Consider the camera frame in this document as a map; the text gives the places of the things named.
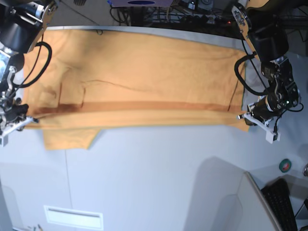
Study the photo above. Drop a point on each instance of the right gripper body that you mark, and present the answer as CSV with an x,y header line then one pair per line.
x,y
12,116

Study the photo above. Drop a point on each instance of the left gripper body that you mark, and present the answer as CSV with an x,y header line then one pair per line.
x,y
264,109

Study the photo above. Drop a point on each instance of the orange t-shirt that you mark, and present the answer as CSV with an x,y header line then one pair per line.
x,y
122,79

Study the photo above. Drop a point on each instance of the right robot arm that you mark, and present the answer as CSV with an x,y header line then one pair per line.
x,y
22,27

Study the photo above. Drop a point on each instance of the green tape roll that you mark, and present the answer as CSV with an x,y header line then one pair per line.
x,y
285,165

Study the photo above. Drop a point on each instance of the metal knob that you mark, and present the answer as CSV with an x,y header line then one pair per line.
x,y
305,170

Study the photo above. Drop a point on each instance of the black keyboard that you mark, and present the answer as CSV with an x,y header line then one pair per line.
x,y
277,196

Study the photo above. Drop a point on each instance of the white partition panel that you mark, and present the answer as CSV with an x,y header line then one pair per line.
x,y
256,213

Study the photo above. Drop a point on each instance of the white cable slot cover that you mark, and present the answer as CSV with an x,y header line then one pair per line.
x,y
74,218

